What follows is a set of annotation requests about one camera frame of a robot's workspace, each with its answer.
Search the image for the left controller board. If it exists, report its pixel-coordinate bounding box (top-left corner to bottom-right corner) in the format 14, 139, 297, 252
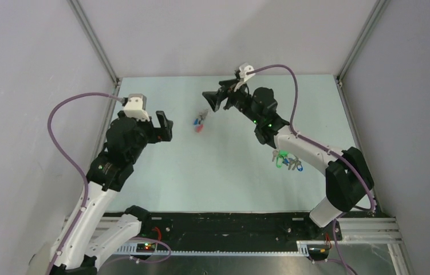
136, 242, 157, 253

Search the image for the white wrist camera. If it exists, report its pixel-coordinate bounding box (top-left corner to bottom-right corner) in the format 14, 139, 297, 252
233, 62, 255, 92
123, 93, 151, 121

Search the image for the right aluminium frame post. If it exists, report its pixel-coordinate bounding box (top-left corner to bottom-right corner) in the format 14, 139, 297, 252
336, 0, 390, 87

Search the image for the slotted cable duct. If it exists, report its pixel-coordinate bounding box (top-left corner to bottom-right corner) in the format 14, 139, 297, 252
112, 242, 309, 257

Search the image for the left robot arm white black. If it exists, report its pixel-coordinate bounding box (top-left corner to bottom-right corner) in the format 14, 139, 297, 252
27, 111, 173, 274

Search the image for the right controller board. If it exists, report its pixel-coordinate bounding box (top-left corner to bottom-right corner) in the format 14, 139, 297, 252
307, 246, 330, 262

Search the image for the aluminium frame post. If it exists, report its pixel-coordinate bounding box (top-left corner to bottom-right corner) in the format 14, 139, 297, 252
336, 0, 390, 87
67, 0, 120, 87

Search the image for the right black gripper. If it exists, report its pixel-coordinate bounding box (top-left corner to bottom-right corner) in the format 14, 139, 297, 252
202, 78, 262, 125

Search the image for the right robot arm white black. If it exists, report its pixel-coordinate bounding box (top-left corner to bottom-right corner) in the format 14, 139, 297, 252
202, 79, 376, 239

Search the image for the controller board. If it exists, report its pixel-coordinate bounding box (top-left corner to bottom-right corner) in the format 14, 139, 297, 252
136, 242, 157, 253
307, 246, 330, 262

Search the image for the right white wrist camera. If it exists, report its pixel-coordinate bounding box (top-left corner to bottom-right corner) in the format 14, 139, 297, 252
233, 62, 255, 92

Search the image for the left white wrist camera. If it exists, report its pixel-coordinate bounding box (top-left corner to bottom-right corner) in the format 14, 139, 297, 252
123, 93, 151, 121

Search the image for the red keyring with keys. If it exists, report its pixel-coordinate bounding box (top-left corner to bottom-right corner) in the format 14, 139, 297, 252
194, 109, 210, 133

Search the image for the purple cable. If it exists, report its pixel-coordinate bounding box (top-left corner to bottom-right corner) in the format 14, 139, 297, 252
247, 64, 378, 213
46, 92, 127, 275

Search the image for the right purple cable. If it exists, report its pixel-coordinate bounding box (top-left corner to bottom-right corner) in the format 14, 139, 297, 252
247, 64, 378, 213

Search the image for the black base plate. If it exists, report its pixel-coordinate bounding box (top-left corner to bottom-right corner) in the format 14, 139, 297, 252
140, 212, 342, 252

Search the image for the left aluminium frame post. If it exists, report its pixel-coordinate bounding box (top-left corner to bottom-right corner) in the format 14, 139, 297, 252
67, 0, 120, 87

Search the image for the pile of removed keys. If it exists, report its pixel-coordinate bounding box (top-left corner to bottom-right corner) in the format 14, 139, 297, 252
272, 150, 303, 172

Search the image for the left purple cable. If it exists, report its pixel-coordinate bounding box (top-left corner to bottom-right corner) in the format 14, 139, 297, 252
46, 92, 127, 275

